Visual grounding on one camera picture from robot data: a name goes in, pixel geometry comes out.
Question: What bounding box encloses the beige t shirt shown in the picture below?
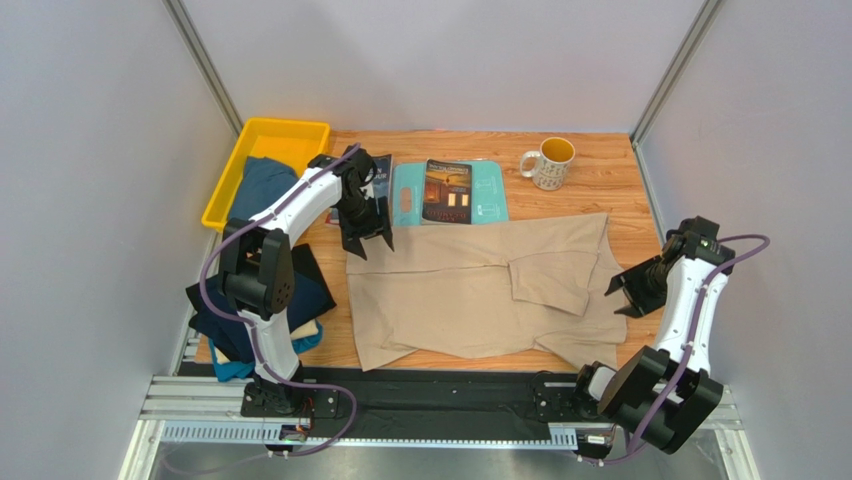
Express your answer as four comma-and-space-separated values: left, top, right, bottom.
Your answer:
346, 213, 627, 371

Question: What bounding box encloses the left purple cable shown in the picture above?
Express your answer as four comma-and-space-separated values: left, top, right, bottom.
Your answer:
156, 142, 361, 459

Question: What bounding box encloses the teal cutting board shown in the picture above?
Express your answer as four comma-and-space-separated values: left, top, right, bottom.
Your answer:
390, 159, 509, 227

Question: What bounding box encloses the aluminium rail frame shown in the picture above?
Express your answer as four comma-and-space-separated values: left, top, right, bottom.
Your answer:
120, 332, 758, 479

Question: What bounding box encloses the white mug yellow inside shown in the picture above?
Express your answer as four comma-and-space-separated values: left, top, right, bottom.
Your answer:
519, 137, 576, 191

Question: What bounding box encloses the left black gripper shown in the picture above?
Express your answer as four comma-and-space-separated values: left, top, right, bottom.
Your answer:
335, 192, 395, 260

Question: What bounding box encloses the blue shirt in bin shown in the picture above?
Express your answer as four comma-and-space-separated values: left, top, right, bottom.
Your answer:
226, 157, 299, 220

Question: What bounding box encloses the purple cable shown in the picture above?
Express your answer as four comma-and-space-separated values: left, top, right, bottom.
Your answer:
575, 234, 771, 466
156, 142, 361, 459

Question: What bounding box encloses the black table edge strip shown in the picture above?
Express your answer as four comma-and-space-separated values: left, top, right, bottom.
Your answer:
176, 362, 706, 442

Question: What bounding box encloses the dark orange cover book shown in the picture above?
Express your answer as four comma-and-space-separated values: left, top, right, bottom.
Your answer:
421, 159, 473, 224

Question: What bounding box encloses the yellow plastic bin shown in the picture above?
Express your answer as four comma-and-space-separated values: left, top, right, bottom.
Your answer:
201, 117, 331, 232

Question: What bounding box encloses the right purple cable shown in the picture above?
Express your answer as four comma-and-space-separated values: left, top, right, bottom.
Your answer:
575, 234, 771, 466

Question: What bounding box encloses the teal folded shirt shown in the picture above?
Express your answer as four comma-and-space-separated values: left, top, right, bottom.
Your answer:
207, 320, 324, 382

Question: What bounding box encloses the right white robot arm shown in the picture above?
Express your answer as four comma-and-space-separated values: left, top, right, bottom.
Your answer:
571, 216, 735, 454

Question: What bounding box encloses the navy folded shirt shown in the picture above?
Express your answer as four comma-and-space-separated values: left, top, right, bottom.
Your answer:
186, 271, 337, 364

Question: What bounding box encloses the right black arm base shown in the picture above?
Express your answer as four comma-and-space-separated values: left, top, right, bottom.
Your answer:
529, 364, 641, 423

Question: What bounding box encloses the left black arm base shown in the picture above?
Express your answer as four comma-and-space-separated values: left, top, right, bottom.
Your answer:
240, 379, 341, 419

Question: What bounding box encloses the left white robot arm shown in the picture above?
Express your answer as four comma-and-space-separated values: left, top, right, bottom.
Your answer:
215, 144, 394, 386

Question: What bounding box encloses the nineteen eighty-four book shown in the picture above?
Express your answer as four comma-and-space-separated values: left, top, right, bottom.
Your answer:
332, 149, 392, 224

